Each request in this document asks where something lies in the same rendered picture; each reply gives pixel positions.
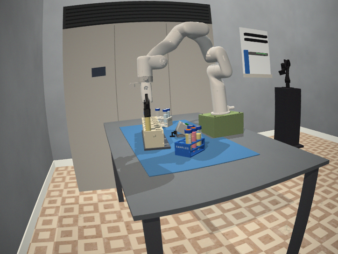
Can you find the blue tube rack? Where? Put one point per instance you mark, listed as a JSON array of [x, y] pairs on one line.
[[183, 149]]

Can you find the beige tube rack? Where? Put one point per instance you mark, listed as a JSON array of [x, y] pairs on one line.
[[169, 121]]

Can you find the blue bench mat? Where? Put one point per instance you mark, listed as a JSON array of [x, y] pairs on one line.
[[164, 161]]

